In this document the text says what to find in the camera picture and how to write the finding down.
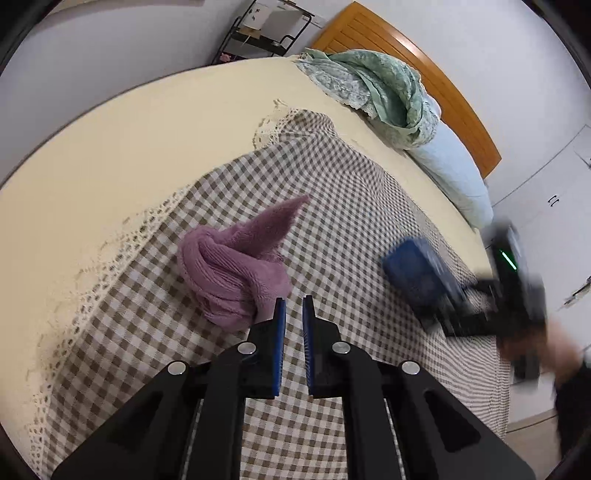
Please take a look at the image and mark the person's right hand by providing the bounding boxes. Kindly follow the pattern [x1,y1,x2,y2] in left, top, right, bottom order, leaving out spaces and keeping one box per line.
[499,318,585,386]

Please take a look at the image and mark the black bedside rack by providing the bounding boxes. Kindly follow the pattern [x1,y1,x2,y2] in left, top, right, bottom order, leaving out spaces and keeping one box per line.
[211,0,314,65]

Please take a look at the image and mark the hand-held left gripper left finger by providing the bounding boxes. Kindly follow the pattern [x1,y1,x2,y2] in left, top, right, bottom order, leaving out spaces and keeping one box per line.
[51,298,287,480]

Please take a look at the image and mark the light blue pillow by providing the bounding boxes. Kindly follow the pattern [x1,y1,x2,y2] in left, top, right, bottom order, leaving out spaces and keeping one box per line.
[406,120,495,229]

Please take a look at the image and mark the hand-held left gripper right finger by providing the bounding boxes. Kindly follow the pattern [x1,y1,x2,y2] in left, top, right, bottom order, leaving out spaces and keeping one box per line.
[302,295,536,480]

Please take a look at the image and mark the cream bed sheet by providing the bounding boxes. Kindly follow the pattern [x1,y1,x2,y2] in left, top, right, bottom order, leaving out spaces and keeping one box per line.
[0,55,490,462]

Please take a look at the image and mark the purple towel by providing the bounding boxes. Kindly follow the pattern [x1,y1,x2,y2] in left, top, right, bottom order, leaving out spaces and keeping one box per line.
[178,194,311,332]

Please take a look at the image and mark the wooden bed frame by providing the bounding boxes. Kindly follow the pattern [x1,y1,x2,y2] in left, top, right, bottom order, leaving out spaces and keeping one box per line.
[310,1,502,180]

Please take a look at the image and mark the white box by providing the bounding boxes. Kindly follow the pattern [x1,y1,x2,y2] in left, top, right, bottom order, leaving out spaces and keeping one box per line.
[254,2,301,33]

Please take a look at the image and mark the green floral quilt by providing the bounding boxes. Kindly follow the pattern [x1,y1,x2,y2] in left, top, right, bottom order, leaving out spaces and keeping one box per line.
[295,48,441,151]

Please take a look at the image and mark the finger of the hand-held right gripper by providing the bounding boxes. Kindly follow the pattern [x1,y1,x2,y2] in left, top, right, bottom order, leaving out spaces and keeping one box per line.
[382,237,467,319]
[416,295,497,339]

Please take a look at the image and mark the brown checkered blanket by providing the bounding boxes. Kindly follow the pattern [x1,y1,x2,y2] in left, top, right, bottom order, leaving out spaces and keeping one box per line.
[28,109,513,480]

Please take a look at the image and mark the white wardrobe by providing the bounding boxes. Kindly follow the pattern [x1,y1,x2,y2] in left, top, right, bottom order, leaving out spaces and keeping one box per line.
[489,124,591,416]

